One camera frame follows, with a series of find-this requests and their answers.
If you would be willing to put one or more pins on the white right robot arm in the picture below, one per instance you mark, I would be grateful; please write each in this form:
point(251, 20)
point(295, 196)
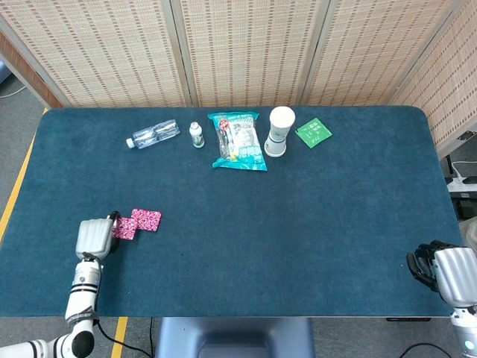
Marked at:
point(464, 332)

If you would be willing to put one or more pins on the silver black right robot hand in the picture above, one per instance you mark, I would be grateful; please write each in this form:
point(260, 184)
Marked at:
point(452, 274)

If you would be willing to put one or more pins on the teal snack bag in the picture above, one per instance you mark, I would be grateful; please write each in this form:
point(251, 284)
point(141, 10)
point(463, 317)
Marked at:
point(239, 141)

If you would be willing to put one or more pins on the clear plastic water bottle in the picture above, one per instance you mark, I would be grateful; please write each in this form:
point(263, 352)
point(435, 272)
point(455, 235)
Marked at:
point(154, 133)

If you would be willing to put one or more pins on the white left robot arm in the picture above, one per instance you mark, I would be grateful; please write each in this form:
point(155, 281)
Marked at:
point(80, 302)

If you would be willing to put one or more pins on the small white drink bottle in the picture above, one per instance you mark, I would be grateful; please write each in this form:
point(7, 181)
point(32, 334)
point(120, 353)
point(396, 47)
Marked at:
point(196, 135)

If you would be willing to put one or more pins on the white paper cup stack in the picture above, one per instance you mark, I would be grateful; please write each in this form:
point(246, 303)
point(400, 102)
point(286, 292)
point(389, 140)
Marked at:
point(279, 131)

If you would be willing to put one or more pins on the pink patterned packet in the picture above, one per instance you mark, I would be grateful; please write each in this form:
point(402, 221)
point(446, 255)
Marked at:
point(148, 220)
point(124, 228)

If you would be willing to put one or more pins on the woven bamboo screen panel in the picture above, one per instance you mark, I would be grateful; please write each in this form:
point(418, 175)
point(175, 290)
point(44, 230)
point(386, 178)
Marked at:
point(100, 52)
point(249, 52)
point(372, 52)
point(447, 85)

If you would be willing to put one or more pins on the dark blue table mat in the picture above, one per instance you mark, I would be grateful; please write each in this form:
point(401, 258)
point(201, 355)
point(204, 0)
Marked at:
point(238, 261)

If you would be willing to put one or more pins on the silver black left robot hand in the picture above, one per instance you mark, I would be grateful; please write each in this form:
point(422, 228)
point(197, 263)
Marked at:
point(95, 236)

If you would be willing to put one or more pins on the black table control panel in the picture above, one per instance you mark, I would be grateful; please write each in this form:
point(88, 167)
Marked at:
point(407, 319)

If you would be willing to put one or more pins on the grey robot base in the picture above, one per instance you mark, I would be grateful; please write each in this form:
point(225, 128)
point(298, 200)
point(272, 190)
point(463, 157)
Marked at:
point(234, 337)

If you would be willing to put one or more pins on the white power strip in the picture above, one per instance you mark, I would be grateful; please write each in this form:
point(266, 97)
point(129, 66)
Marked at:
point(462, 183)

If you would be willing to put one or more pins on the green square packet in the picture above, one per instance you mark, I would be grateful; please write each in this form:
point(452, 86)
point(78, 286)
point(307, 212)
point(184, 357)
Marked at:
point(314, 132)

